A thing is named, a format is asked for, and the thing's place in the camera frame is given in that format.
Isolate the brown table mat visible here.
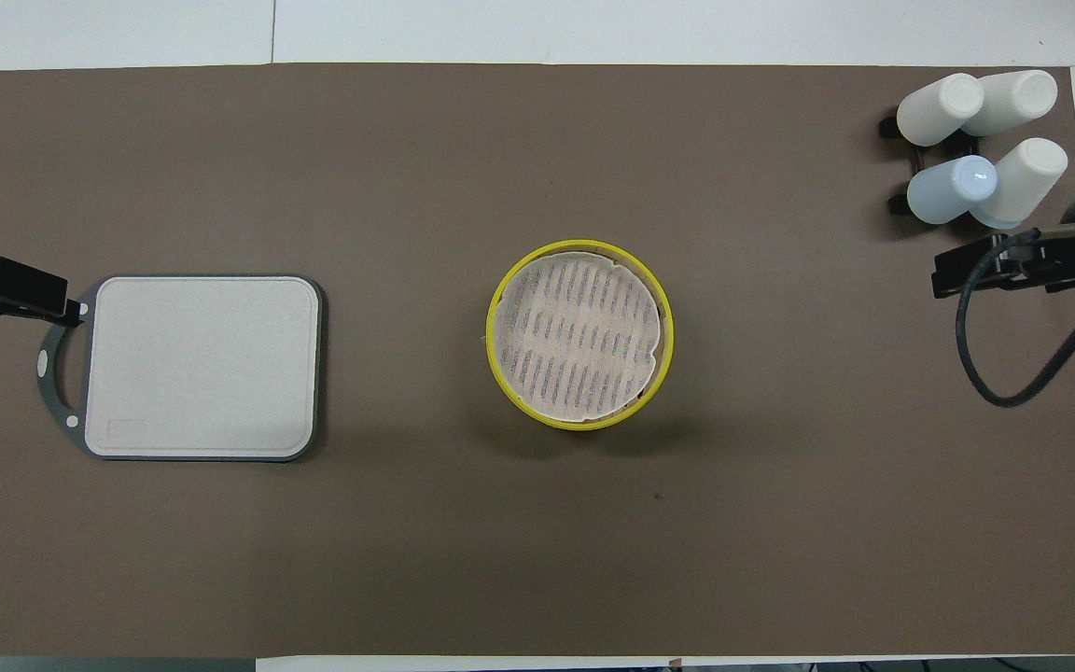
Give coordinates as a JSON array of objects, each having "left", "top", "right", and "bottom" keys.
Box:
[{"left": 0, "top": 63, "right": 1075, "bottom": 659}]

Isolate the pale blue plastic cup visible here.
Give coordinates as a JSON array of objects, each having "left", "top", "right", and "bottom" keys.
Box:
[{"left": 906, "top": 155, "right": 998, "bottom": 226}]

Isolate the black wrist mount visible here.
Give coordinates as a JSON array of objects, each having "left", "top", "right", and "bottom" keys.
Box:
[
  {"left": 0, "top": 255, "right": 83, "bottom": 333},
  {"left": 932, "top": 224, "right": 1075, "bottom": 300}
]

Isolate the white cloth steamer liner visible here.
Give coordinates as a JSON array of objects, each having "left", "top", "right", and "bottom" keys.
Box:
[{"left": 487, "top": 254, "right": 662, "bottom": 424}]

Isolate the black cup rack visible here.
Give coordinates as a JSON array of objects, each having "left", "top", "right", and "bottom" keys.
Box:
[{"left": 878, "top": 112, "right": 998, "bottom": 234}]

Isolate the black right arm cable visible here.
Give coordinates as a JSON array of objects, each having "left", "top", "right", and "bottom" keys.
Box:
[{"left": 956, "top": 229, "right": 1075, "bottom": 413}]

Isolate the white cutting board grey rim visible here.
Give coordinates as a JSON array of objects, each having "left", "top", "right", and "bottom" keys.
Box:
[{"left": 36, "top": 273, "right": 326, "bottom": 463}]

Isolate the yellow bowl with paper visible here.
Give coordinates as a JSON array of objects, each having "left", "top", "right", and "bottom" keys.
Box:
[{"left": 484, "top": 240, "right": 676, "bottom": 430}]

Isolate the white plastic cup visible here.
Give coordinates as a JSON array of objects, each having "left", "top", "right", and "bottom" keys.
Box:
[
  {"left": 897, "top": 73, "right": 985, "bottom": 147},
  {"left": 962, "top": 70, "right": 1059, "bottom": 138},
  {"left": 970, "top": 138, "right": 1069, "bottom": 231}
]

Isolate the yellow slatted steamer basket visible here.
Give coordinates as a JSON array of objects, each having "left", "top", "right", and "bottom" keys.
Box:
[{"left": 505, "top": 397, "right": 674, "bottom": 433}]

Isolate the black left wrist mount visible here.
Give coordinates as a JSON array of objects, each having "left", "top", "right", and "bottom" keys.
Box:
[{"left": 0, "top": 255, "right": 83, "bottom": 333}]

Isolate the black right wrist mount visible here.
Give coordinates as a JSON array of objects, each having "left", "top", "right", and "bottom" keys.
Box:
[{"left": 932, "top": 224, "right": 1075, "bottom": 300}]

